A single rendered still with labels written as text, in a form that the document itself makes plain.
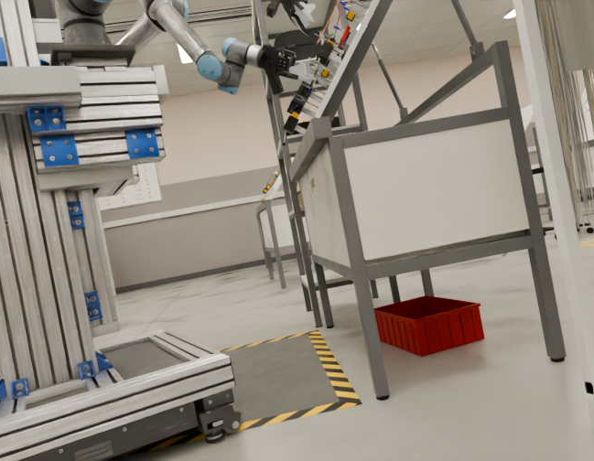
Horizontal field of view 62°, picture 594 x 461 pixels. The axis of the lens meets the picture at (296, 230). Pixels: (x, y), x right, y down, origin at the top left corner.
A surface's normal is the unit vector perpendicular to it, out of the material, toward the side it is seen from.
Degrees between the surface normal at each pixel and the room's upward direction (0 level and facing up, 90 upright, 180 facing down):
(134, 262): 90
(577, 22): 90
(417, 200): 90
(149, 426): 90
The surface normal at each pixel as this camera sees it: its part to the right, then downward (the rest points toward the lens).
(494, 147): 0.07, -0.01
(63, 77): 0.46, -0.08
